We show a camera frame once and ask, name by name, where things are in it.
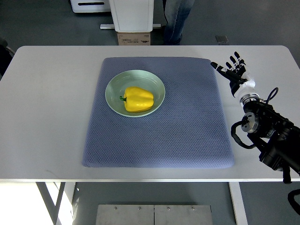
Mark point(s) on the white cabinet on stand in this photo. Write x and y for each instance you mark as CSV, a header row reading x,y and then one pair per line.
x,y
132,16

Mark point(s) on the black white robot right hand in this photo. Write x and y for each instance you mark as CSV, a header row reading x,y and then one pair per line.
x,y
240,81

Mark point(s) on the dark object at left edge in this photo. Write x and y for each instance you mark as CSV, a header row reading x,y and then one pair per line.
x,y
6,55

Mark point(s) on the light green plate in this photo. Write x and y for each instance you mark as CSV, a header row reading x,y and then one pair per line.
x,y
115,90

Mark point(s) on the white appliance with slot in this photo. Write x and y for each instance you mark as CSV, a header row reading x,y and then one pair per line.
x,y
90,6

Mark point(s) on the white table leg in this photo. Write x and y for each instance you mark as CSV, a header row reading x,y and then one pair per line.
x,y
238,204

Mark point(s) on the grey metal base plate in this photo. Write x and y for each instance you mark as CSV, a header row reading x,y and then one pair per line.
x,y
112,214

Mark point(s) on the cardboard box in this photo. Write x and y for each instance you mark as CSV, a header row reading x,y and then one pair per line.
x,y
139,38

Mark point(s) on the yellow bell pepper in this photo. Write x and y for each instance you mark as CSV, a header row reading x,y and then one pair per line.
x,y
137,99

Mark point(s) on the blue textured mat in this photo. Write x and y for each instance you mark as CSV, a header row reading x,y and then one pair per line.
x,y
188,130

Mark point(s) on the grey floor outlet plate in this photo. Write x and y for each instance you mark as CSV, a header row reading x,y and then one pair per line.
x,y
222,40

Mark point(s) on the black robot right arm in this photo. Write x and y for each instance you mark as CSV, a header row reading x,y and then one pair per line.
x,y
277,138

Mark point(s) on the person legs in jeans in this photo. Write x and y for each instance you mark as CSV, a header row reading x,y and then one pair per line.
x,y
176,13

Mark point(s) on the grey table frame strut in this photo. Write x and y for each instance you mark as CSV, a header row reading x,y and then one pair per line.
x,y
53,208

